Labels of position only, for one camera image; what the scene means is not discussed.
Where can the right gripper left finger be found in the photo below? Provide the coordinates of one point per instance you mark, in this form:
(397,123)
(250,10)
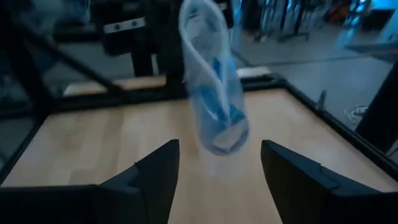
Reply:
(155,186)

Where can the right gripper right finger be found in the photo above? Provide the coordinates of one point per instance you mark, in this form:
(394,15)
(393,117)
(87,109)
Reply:
(304,193)

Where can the clear plastic zip bag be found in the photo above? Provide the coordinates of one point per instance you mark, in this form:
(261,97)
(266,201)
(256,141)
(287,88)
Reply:
(202,46)

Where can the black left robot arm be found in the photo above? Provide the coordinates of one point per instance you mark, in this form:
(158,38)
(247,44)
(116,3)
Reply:
(175,71)

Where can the black frame clamp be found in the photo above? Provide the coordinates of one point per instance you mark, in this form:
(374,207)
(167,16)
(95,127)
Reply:
(321,101)

